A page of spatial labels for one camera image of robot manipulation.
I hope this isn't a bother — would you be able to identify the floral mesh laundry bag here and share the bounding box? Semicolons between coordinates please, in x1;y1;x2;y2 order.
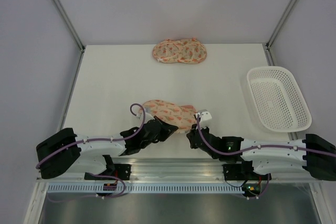
152;37;207;65
142;100;197;133

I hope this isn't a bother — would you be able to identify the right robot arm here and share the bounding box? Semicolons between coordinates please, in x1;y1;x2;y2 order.
187;125;335;181

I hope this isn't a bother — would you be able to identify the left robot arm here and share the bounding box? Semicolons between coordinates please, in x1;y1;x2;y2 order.
36;116;178;180

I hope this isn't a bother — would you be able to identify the white perforated plastic basket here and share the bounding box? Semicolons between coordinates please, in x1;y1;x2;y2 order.
242;66;312;133

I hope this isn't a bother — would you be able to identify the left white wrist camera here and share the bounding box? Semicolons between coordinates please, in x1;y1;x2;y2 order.
136;108;154;121

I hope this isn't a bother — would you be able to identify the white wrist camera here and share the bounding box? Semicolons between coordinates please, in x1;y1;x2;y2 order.
136;108;154;121
195;110;212;128

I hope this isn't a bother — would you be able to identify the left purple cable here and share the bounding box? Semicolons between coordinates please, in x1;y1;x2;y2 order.
35;103;148;171

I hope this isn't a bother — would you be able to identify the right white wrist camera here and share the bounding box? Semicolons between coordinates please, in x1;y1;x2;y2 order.
195;110;212;128

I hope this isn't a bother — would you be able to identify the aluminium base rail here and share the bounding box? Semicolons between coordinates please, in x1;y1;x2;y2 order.
49;158;321;183

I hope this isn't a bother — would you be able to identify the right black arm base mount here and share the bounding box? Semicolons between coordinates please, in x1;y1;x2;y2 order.
222;161;268;181

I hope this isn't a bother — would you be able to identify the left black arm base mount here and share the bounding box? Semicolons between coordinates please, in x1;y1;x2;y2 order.
84;155;132;181

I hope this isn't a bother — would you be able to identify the white slotted cable duct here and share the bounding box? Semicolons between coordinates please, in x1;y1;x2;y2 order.
47;183;243;194

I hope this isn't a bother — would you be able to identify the right aluminium frame post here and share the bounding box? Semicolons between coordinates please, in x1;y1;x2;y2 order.
265;0;299;50

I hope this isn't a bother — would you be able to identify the aluminium frame post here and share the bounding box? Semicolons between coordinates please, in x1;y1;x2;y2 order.
36;0;86;51
265;0;299;50

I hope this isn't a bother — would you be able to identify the left aluminium frame post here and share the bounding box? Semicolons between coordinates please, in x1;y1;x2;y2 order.
36;0;86;51

